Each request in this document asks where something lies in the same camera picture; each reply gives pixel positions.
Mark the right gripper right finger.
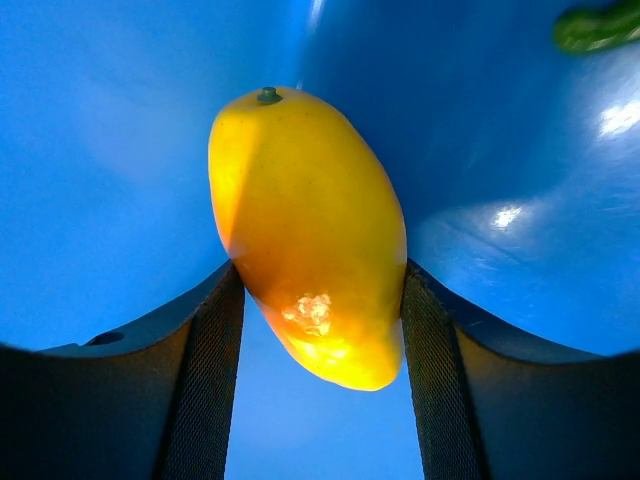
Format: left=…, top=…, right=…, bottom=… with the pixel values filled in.
left=401, top=262, right=639, bottom=479

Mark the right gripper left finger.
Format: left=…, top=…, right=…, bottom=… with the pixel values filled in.
left=1, top=264, right=244, bottom=479

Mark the yellow orange mango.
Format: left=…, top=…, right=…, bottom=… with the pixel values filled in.
left=208, top=86, right=407, bottom=392

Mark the blue plastic bin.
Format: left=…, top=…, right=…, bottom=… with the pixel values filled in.
left=1, top=1, right=639, bottom=479

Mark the green chili pepper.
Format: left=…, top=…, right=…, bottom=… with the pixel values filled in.
left=551, top=1, right=639, bottom=55

